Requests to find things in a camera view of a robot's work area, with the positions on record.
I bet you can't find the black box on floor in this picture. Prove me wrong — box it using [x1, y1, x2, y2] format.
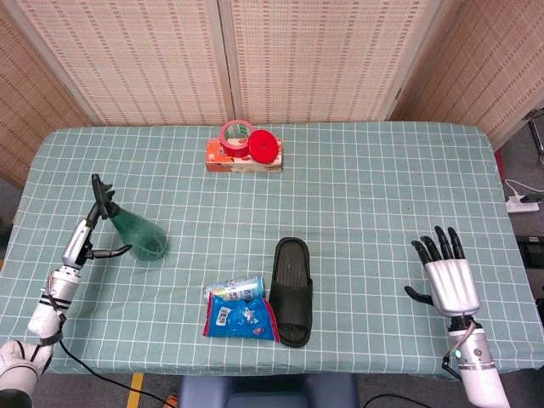
[518, 235, 544, 269]

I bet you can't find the yellow floor tape strip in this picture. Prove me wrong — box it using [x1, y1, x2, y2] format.
[126, 372, 146, 408]

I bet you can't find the bamboo folding screen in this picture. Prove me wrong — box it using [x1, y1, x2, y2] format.
[0, 0, 544, 189]

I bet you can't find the silver blue drink can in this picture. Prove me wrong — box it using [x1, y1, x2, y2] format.
[203, 275, 266, 303]

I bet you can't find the red tape roll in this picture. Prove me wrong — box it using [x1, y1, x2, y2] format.
[218, 120, 257, 158]

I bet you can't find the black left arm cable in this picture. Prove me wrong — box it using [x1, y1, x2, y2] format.
[41, 288, 173, 408]

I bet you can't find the red round lid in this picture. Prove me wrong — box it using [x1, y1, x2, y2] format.
[246, 129, 279, 165]

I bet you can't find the green checked tablecloth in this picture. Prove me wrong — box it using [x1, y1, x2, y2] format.
[7, 122, 539, 382]

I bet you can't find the metal chair leg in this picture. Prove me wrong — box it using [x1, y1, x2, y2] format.
[524, 108, 544, 166]

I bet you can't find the green transparent spray bottle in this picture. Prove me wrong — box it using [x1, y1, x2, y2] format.
[91, 173, 168, 262]

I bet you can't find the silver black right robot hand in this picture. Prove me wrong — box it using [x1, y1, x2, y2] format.
[403, 225, 482, 318]

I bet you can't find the orange cracker box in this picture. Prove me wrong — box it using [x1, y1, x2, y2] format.
[205, 138, 285, 174]

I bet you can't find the blue padded seat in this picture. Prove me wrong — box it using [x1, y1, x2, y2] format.
[177, 373, 360, 408]

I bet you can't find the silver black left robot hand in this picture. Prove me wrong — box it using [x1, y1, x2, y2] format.
[61, 199, 133, 271]

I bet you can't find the black rubber slipper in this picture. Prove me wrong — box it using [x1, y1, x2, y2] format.
[269, 236, 315, 349]

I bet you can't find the blue snack bag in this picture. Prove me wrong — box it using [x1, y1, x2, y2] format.
[201, 295, 282, 343]

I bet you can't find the white power strip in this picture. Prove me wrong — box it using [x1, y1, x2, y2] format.
[504, 191, 541, 215]

